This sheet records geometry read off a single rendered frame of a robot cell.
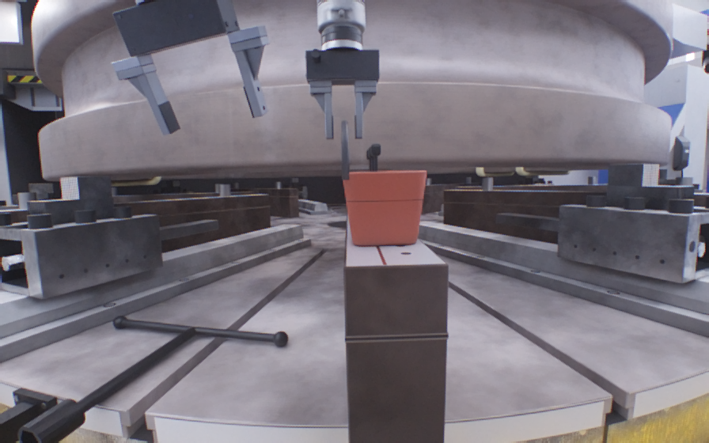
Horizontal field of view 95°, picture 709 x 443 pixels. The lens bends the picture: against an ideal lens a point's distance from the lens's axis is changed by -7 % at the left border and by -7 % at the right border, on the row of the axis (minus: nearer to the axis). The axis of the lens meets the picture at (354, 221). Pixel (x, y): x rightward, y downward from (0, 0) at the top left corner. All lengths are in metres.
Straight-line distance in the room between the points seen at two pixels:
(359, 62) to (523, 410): 0.77
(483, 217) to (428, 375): 2.40
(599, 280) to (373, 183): 1.25
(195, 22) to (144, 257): 1.19
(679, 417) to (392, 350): 0.94
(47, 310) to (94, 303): 0.15
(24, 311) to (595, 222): 1.96
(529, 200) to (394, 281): 2.32
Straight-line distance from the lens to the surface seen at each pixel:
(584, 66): 1.93
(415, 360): 0.52
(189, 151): 1.39
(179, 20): 0.49
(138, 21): 0.52
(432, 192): 4.84
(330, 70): 0.66
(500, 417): 0.87
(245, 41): 0.47
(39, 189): 3.60
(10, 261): 1.57
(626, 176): 1.61
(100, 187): 1.60
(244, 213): 2.88
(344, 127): 0.58
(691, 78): 7.30
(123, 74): 0.55
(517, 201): 2.77
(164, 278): 1.74
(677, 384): 1.17
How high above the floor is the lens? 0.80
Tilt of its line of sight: 7 degrees down
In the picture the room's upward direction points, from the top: 1 degrees counter-clockwise
